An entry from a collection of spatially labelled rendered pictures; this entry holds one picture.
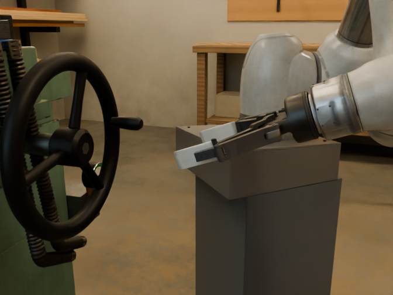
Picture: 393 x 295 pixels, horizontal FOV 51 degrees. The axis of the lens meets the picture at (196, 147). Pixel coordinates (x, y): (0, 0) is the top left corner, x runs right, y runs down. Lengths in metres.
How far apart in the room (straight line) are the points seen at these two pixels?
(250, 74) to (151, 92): 3.26
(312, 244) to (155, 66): 3.30
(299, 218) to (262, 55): 0.43
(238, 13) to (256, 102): 2.87
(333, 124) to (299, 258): 0.63
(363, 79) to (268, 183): 0.48
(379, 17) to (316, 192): 0.51
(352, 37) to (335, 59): 0.06
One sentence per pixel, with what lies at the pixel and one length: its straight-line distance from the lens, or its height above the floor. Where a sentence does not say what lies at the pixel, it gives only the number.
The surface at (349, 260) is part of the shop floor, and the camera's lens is 2.02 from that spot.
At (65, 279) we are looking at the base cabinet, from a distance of 1.07.
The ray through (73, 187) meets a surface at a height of 0.62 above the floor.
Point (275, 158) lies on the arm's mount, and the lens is 1.02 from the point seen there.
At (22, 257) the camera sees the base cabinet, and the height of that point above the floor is 0.55.
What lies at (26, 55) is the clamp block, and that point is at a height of 0.95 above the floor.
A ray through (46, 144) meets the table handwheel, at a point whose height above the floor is 0.82.
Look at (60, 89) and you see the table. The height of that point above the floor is 0.86.
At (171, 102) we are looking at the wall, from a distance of 4.24.
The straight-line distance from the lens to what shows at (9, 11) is 3.70.
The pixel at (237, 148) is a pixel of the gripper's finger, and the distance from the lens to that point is 0.59.
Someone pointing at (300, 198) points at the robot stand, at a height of 0.56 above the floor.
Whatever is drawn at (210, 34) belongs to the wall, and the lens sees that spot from 4.03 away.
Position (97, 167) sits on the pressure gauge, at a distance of 0.98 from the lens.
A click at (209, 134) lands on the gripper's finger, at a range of 0.76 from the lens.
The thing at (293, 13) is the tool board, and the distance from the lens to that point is 3.84.
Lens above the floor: 0.99
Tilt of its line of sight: 16 degrees down
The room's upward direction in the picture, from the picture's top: straight up
